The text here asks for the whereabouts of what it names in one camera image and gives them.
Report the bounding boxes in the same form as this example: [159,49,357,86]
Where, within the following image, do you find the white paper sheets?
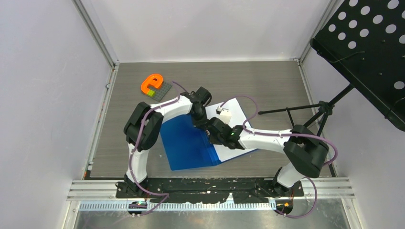
[206,98,257,166]

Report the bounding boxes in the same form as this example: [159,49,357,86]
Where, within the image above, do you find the blue plastic folder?
[160,100,258,172]

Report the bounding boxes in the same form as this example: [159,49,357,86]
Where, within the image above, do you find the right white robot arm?
[205,117,329,196]

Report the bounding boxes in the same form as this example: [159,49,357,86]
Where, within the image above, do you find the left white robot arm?
[123,87,212,198]

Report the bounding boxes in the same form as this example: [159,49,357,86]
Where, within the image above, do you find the grey lego baseplate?
[146,82,172,102]

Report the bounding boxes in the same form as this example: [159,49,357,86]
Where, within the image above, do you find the green lego brick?
[147,90,156,97]

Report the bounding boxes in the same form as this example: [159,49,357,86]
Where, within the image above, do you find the orange letter e block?
[140,73,163,95]

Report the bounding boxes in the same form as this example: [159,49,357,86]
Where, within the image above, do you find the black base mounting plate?
[115,177,304,204]

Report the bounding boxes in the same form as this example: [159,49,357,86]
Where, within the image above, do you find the black perforated music stand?
[257,0,405,132]

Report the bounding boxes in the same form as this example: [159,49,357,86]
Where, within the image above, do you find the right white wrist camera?
[216,106,232,125]

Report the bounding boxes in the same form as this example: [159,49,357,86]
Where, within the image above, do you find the aluminium frame rail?
[67,177,355,203]

